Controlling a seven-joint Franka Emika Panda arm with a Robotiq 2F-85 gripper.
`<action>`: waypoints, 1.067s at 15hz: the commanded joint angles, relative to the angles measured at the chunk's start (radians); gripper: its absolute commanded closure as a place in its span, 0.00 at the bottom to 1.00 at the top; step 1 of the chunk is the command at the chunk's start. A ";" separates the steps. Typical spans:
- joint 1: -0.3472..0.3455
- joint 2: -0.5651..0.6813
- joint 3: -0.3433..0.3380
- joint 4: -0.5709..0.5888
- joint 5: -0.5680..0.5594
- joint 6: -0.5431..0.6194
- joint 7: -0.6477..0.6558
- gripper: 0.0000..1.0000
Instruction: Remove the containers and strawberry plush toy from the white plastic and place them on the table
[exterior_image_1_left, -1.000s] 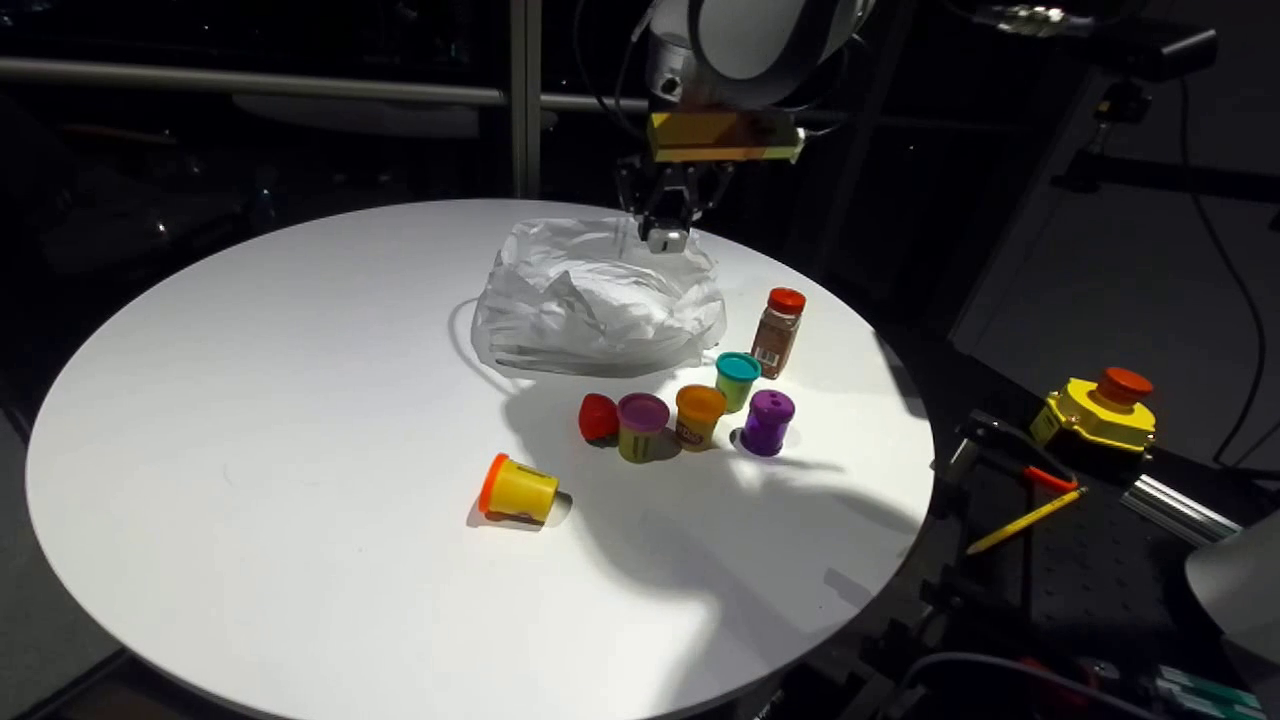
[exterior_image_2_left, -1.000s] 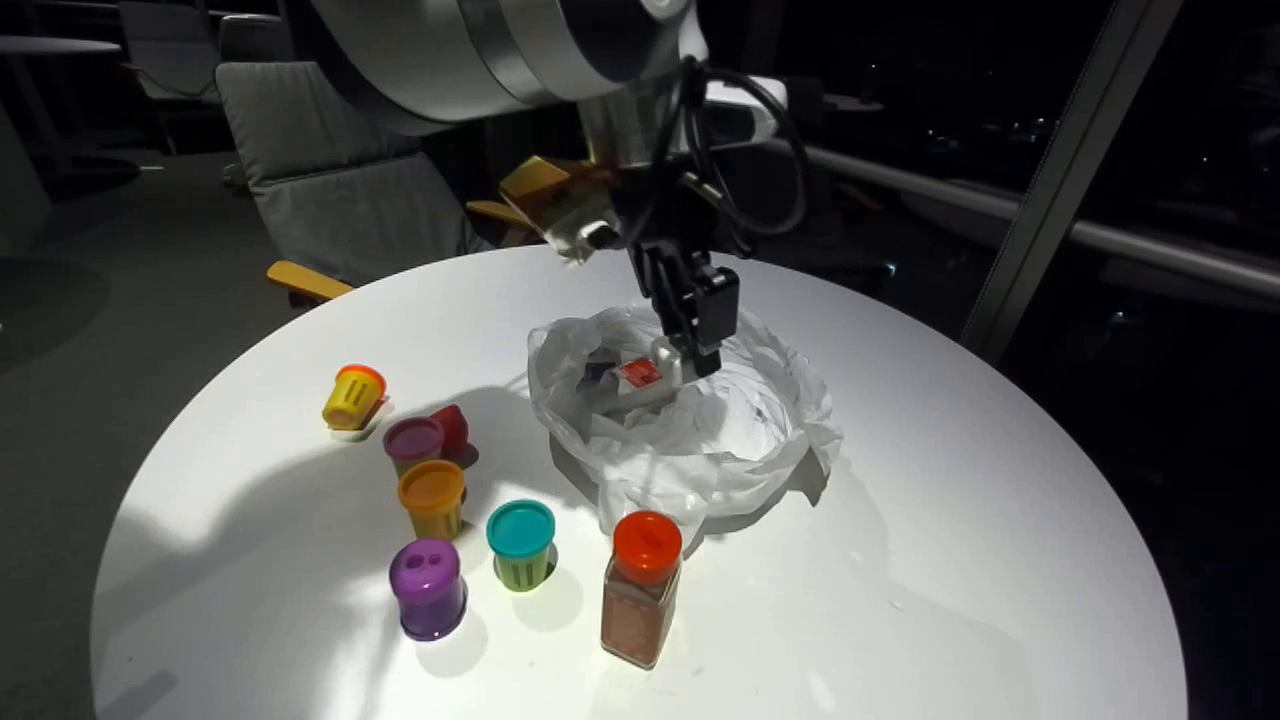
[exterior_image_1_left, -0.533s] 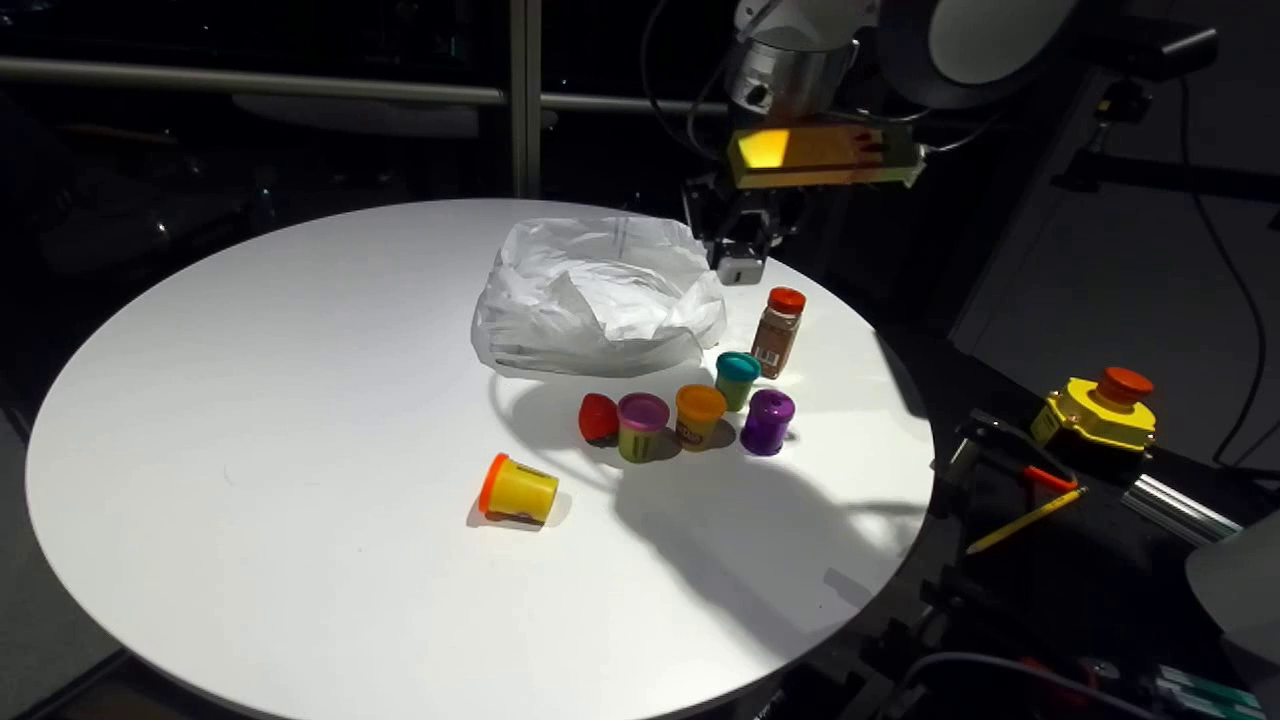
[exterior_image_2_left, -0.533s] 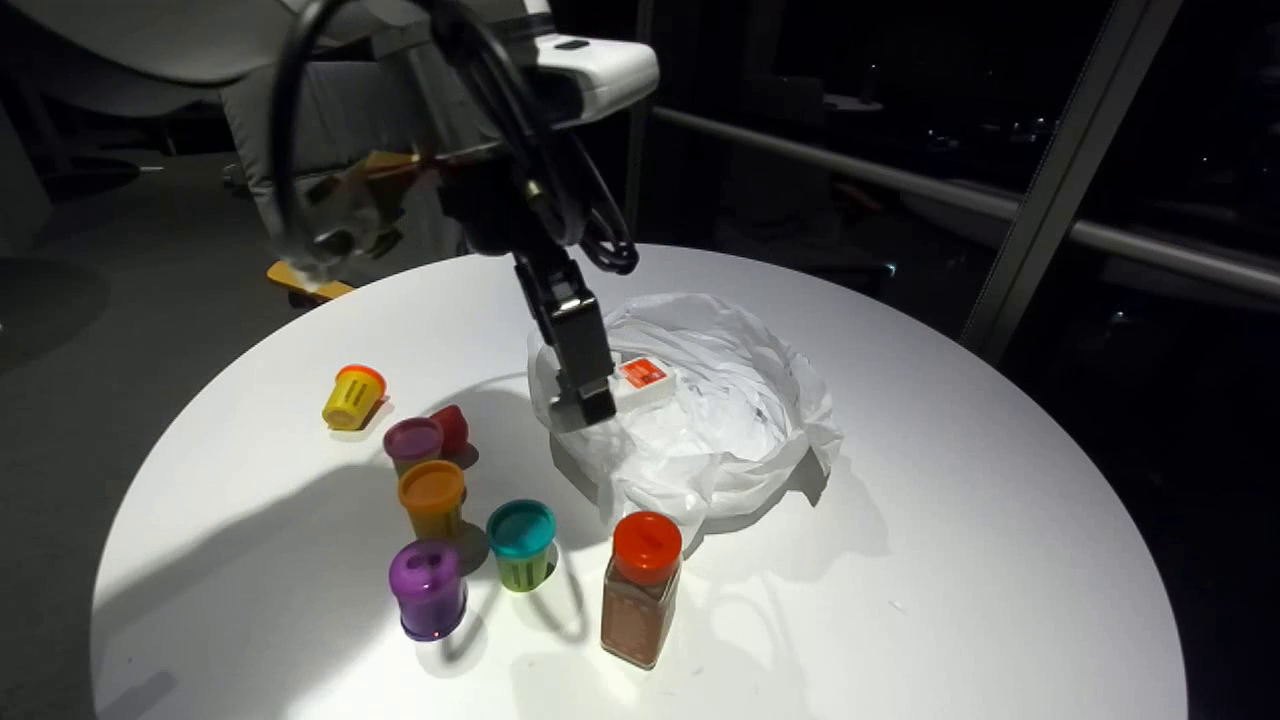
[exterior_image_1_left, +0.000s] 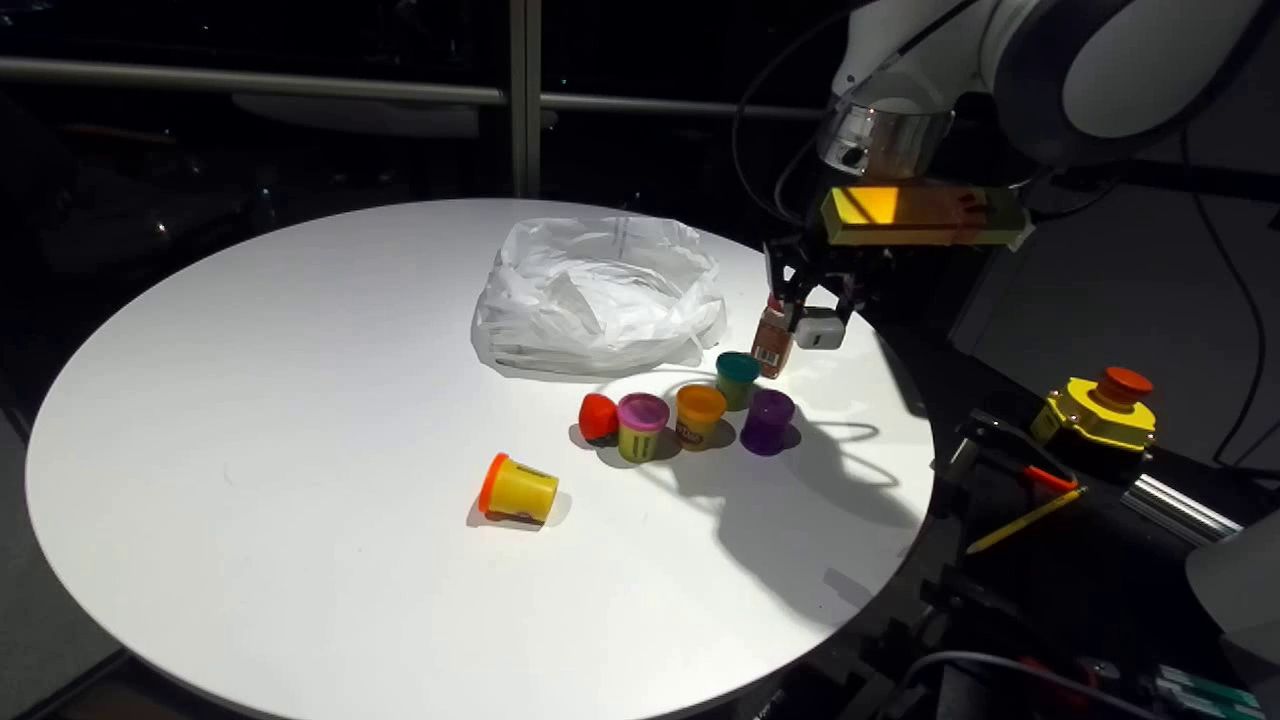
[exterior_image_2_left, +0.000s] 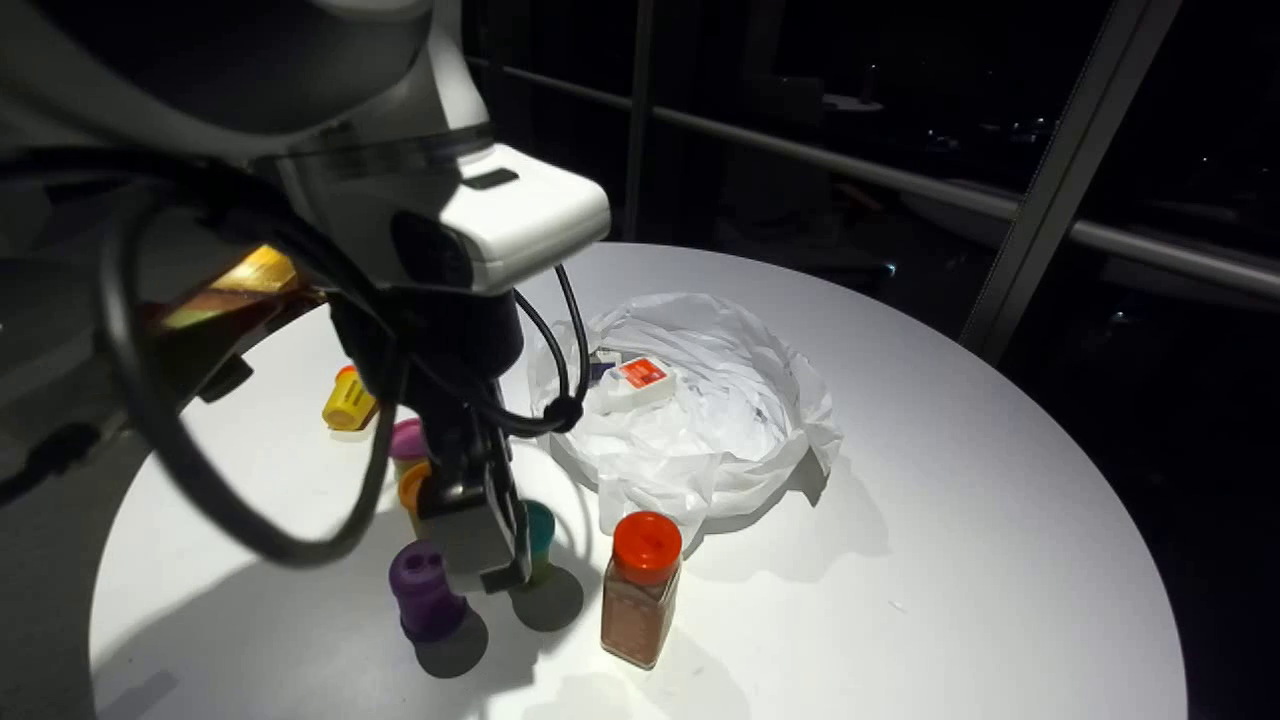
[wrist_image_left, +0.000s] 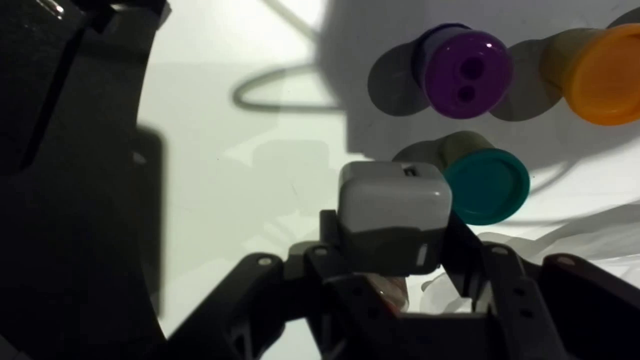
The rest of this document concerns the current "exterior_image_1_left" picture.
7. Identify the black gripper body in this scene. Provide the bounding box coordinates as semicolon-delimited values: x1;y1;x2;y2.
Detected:
764;235;865;292

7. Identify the teal lid dough container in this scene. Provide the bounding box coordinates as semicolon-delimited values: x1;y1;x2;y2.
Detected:
713;350;764;416

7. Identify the purple lid container with holes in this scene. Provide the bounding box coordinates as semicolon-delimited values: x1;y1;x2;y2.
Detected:
737;383;804;460

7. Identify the orange lid dough container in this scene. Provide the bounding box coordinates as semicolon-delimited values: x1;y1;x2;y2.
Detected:
673;381;733;453

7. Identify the pink lid dough container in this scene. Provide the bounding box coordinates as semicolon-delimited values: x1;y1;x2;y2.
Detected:
612;387;676;468

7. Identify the red strawberry plush toy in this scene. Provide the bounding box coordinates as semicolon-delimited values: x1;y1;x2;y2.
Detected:
574;387;626;453

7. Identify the yellow dough can orange lid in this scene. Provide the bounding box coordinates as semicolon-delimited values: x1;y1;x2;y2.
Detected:
472;447;566;531

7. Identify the white plastic bag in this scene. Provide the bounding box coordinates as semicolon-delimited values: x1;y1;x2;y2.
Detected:
468;214;733;383

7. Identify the yellow emergency stop button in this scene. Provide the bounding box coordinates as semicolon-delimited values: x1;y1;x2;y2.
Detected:
1030;363;1162;460

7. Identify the yellow pencil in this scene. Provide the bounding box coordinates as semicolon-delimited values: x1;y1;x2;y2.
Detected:
963;485;1087;560

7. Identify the aluminium profile bar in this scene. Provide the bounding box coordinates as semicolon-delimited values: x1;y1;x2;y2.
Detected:
1126;468;1244;546

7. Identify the grey rounded cover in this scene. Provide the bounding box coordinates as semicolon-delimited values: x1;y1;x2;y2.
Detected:
1186;507;1280;670

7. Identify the yellowish wrist camera block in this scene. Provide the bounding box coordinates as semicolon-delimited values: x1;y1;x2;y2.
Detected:
811;175;1041;256

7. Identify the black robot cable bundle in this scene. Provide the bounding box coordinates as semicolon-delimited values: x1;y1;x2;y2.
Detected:
723;16;843;231

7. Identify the red handled tool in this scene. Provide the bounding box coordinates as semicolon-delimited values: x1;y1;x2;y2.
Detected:
1021;460;1085;499

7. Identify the vertical window post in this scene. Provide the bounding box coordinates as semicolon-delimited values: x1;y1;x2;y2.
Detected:
503;0;549;206

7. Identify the thin black hanging cable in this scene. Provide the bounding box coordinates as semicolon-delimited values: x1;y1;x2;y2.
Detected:
1187;191;1274;468

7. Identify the grey cable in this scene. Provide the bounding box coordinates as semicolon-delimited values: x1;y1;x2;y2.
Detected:
900;647;1167;720

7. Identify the horizontal metal rail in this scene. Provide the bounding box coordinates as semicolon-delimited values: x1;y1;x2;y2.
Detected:
0;52;832;128

